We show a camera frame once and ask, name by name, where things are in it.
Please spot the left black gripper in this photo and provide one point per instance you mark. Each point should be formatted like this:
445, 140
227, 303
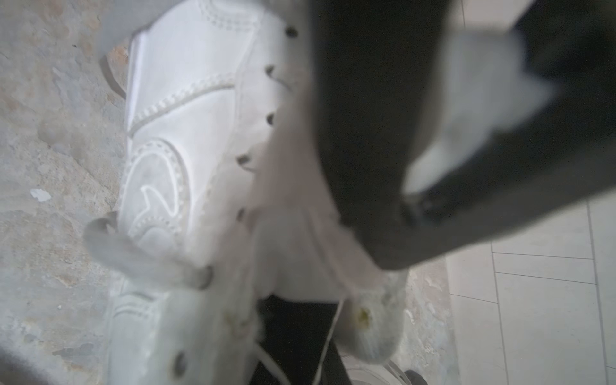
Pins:
527, 128

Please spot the black insole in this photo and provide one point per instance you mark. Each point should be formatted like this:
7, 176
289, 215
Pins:
372, 64

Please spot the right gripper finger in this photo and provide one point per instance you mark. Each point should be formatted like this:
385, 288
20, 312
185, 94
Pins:
298, 338

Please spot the white sneaker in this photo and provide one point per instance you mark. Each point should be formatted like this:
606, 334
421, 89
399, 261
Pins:
223, 202

